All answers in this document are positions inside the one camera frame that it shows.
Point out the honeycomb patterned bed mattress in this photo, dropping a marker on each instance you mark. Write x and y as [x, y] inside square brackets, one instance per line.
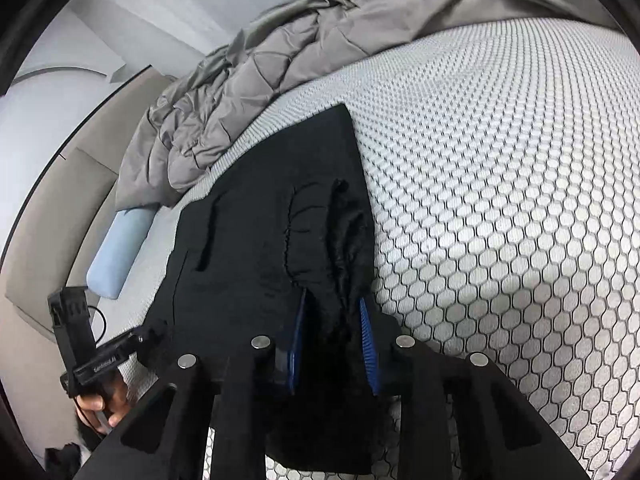
[500, 185]

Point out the beige padded headboard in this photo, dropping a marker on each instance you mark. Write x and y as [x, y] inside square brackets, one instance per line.
[65, 210]

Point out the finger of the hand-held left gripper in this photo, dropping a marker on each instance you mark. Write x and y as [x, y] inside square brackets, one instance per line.
[152, 337]

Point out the person's left hand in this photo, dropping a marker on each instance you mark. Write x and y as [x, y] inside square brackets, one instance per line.
[117, 395]

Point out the grey quilted duvet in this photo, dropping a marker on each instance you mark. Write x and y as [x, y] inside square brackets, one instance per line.
[280, 70]

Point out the person's dark clothing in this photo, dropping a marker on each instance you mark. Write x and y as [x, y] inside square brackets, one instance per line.
[62, 462]

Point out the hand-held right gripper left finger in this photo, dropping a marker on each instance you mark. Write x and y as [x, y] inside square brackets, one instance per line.
[296, 340]

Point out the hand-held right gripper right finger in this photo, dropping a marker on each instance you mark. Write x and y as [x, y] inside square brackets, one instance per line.
[371, 355]

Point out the light blue pillow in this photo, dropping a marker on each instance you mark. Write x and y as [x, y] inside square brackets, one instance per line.
[120, 255]

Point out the black pants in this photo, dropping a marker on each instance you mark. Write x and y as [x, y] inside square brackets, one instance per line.
[260, 200]

